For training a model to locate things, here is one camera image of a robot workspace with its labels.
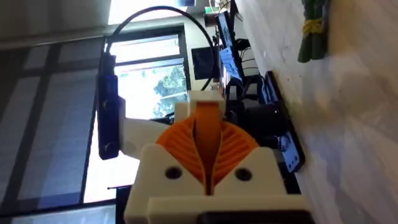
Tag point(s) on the green vegetable bundle, yellow band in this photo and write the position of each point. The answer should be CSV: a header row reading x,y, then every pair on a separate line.
x,y
314,34

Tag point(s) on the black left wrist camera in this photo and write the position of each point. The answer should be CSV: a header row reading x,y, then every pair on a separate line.
x,y
108,118

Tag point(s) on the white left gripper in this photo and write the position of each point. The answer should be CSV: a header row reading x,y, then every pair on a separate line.
x,y
140,133

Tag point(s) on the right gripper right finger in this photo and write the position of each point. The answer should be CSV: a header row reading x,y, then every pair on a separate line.
x,y
248,183

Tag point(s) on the black wall panel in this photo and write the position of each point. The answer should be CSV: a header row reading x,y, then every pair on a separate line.
x,y
203,63

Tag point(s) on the computer monitor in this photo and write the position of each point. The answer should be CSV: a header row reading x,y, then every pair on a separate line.
x,y
228,46

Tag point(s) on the window with dark frame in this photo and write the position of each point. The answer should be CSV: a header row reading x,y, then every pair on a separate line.
x,y
146,77

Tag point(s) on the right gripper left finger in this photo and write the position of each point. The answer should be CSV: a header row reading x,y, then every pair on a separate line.
x,y
161,186

